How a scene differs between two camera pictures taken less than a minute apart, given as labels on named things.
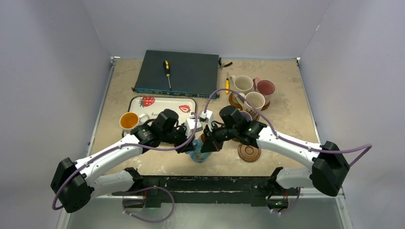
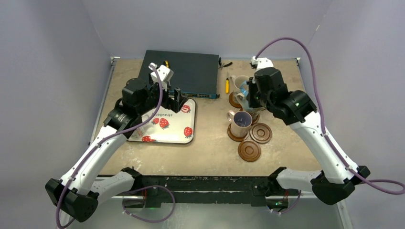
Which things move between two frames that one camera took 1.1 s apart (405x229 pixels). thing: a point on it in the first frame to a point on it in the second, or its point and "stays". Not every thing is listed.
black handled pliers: (222, 66) stays
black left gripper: (184, 138) to (174, 104)
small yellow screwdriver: (227, 84) stays
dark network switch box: (193, 75) stays
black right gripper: (210, 139) to (253, 93)
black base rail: (156, 190) stays
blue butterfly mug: (197, 156) to (244, 87)
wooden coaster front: (249, 153) stays
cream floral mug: (242, 84) stays
